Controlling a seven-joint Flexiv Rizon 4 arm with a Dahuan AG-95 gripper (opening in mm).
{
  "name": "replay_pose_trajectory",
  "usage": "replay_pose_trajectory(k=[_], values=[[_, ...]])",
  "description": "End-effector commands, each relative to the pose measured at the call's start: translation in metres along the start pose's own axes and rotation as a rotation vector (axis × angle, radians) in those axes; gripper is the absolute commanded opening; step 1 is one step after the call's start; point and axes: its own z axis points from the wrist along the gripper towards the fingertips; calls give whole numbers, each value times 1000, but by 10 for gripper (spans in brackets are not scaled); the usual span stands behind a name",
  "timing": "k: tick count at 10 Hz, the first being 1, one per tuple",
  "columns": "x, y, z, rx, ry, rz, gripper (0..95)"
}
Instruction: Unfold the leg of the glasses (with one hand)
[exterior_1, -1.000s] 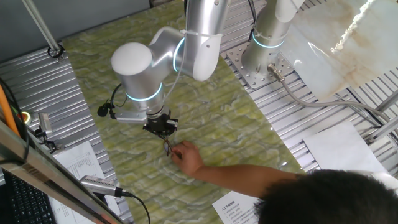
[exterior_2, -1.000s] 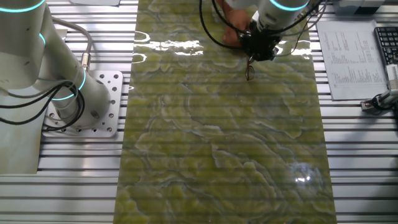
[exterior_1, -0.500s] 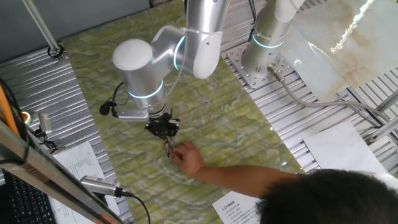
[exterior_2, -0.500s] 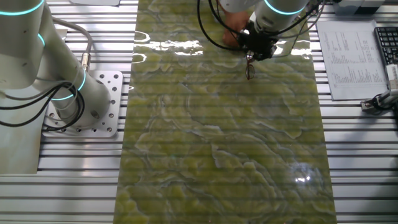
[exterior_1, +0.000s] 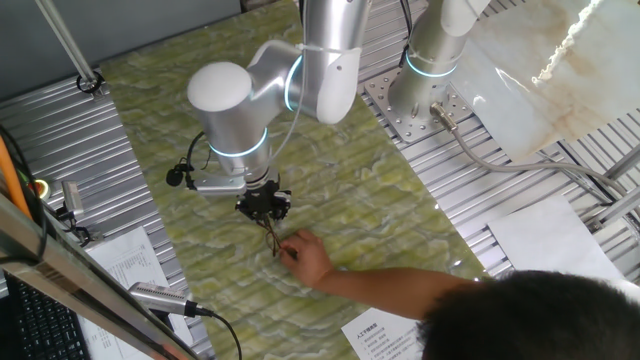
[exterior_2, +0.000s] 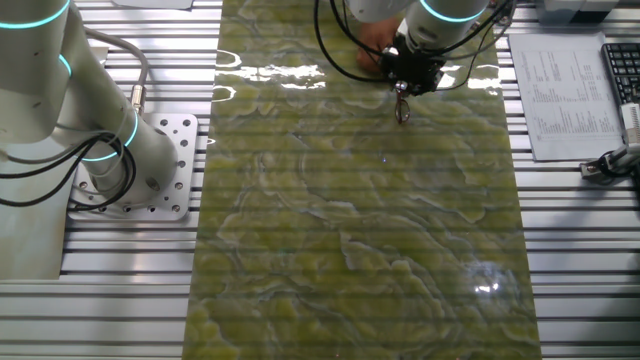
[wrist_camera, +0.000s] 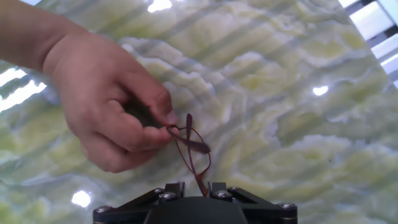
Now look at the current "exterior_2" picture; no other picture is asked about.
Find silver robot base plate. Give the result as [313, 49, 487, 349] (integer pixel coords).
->
[66, 112, 200, 223]

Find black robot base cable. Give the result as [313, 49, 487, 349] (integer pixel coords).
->
[0, 130, 138, 211]

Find thick black wrist cable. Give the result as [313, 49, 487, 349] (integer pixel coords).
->
[312, 0, 516, 94]

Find thick grey base cable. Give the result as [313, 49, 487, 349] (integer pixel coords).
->
[82, 27, 150, 116]

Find green marble pattern mat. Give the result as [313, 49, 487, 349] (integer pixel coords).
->
[182, 0, 544, 360]

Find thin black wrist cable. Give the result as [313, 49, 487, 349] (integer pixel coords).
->
[328, 0, 401, 59]

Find small grey camera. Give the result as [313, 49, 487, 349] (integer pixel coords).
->
[619, 102, 640, 147]

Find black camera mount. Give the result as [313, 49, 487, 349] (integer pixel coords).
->
[579, 143, 640, 181]

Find red frame glasses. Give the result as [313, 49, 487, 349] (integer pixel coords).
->
[393, 91, 413, 126]

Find person's hand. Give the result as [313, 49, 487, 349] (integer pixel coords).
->
[355, 18, 402, 74]

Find black keyboard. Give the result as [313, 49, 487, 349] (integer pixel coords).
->
[601, 42, 640, 106]

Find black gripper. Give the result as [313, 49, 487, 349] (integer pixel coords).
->
[379, 43, 447, 99]

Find printed table paper sheet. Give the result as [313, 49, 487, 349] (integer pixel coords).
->
[508, 32, 626, 162]

